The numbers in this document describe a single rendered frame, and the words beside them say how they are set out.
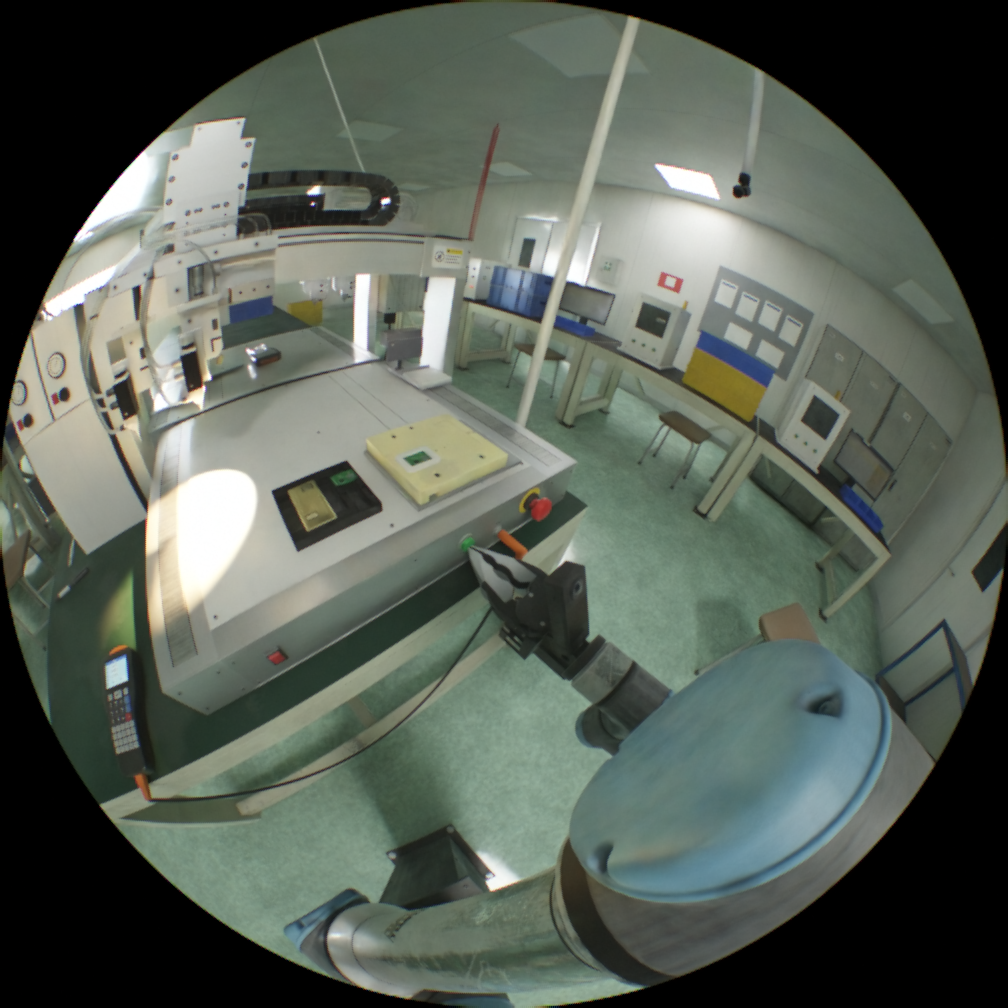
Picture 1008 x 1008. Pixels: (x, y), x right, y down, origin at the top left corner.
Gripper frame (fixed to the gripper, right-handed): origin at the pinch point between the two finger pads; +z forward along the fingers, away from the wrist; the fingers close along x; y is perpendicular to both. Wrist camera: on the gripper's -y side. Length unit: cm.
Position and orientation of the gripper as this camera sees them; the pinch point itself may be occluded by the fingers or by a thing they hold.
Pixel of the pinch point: (476, 553)
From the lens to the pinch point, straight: 44.7
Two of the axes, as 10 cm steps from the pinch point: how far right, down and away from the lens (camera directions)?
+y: -1.8, 7.3, 6.6
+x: 6.9, -3.8, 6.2
